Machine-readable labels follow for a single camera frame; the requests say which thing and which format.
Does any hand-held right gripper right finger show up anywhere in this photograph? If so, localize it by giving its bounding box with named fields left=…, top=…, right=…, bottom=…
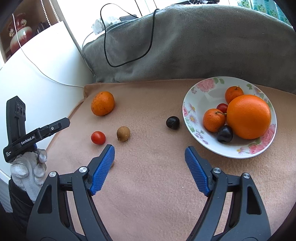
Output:
left=184, top=146, right=271, bottom=241

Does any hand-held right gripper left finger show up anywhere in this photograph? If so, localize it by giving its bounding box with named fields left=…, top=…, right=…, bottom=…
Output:
left=26, top=144, right=115, bottom=241

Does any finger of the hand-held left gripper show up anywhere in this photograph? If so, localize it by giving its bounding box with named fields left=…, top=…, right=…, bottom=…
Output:
left=36, top=117, right=71, bottom=139

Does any red cherry tomato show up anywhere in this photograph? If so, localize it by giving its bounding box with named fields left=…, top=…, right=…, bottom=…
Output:
left=216, top=103, right=229, bottom=114
left=91, top=131, right=106, bottom=145

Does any brown kiwi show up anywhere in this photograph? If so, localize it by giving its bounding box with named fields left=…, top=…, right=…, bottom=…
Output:
left=116, top=126, right=130, bottom=141

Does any dark purple plum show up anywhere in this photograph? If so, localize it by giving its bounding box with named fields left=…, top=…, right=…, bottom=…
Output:
left=217, top=125, right=233, bottom=143
left=166, top=116, right=180, bottom=130

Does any large rough-skinned orange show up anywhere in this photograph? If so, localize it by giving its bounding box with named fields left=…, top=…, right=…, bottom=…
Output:
left=91, top=91, right=115, bottom=116

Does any small tangerine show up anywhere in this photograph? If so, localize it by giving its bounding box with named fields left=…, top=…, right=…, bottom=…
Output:
left=203, top=108, right=226, bottom=133
left=225, top=86, right=244, bottom=104

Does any floral white plate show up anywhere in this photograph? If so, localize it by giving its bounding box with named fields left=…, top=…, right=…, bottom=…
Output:
left=182, top=76, right=277, bottom=159

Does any large smooth orange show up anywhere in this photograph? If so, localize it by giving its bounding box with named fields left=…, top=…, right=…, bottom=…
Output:
left=226, top=95, right=271, bottom=140

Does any person's left forearm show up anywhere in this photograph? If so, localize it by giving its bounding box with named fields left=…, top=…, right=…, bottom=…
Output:
left=8, top=178, right=35, bottom=232

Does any person's left hand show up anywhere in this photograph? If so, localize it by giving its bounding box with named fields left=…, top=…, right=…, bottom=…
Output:
left=10, top=148, right=48, bottom=202

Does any white cabinet panel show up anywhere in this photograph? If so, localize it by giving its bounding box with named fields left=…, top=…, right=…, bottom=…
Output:
left=0, top=21, right=95, bottom=186

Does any red vase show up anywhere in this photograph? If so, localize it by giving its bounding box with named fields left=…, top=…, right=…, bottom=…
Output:
left=9, top=20, right=35, bottom=55

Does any row of dark books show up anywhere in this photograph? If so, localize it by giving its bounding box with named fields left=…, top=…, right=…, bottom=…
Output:
left=35, top=22, right=51, bottom=33

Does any white power strip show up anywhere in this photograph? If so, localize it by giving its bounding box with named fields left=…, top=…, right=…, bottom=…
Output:
left=91, top=14, right=123, bottom=35

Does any grey blanket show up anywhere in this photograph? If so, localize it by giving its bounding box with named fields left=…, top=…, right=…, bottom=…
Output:
left=81, top=3, right=296, bottom=98

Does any dark grey power bank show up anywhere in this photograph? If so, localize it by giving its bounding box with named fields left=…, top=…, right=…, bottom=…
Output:
left=119, top=14, right=137, bottom=22

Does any thin white cable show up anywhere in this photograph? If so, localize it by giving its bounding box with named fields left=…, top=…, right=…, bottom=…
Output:
left=13, top=13, right=85, bottom=88

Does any black cable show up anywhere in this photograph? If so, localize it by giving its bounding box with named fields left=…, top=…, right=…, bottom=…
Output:
left=100, top=3, right=160, bottom=67

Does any white bead cord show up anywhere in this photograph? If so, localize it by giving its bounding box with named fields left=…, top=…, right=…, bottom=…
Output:
left=40, top=0, right=58, bottom=26

